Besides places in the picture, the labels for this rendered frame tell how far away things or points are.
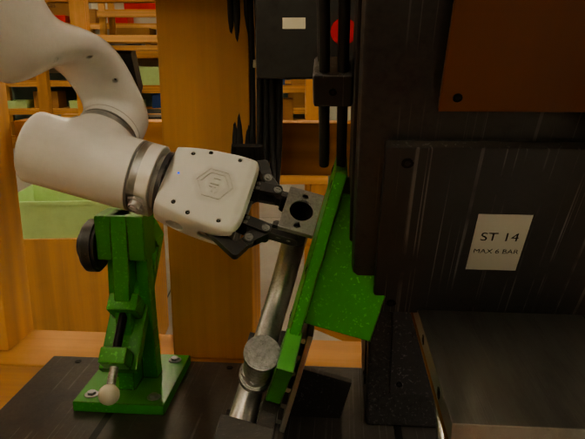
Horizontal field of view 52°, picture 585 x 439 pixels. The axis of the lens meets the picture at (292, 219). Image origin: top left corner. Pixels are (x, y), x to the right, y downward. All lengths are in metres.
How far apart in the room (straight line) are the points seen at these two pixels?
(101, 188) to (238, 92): 0.33
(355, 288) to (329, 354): 0.48
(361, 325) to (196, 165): 0.26
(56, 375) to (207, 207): 0.47
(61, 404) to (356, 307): 0.50
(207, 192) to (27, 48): 0.23
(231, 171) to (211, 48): 0.30
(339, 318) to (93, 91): 0.39
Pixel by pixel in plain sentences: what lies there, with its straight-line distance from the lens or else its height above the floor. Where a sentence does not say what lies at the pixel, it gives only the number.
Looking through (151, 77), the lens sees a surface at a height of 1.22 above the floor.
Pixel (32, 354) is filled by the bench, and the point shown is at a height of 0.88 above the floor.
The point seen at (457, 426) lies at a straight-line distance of 0.45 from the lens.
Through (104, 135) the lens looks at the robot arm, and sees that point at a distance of 0.70.
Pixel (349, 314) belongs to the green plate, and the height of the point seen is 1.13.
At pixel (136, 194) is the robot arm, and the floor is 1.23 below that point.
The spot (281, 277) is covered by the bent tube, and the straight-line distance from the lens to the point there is 0.75.
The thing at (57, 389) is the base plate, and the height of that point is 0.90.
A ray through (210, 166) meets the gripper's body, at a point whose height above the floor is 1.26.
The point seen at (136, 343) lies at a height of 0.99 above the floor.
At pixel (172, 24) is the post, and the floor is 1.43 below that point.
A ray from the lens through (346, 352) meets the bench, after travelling 1.08.
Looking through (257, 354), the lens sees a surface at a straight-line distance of 0.62.
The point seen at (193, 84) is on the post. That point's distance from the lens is 0.95.
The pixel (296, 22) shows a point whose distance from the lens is 0.82.
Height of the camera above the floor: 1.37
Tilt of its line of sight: 14 degrees down
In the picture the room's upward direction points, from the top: straight up
